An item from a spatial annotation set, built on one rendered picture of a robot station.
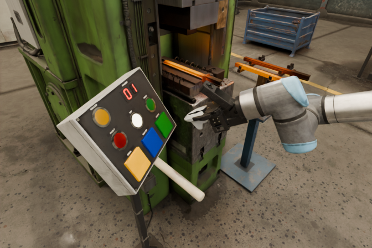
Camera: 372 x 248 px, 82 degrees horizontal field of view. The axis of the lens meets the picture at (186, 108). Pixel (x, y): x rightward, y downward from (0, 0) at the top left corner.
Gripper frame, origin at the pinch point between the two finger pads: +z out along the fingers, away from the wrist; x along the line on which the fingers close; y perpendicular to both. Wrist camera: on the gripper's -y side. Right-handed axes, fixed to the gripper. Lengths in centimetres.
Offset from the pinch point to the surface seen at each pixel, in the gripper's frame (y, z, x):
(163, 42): -21, 37, 78
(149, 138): -1.5, 10.3, -10.5
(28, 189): 25, 171, 4
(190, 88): 3.2, 12.9, 36.2
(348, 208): 145, -38, 66
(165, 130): 2.5, 10.3, -1.6
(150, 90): -12.2, 11.0, 4.9
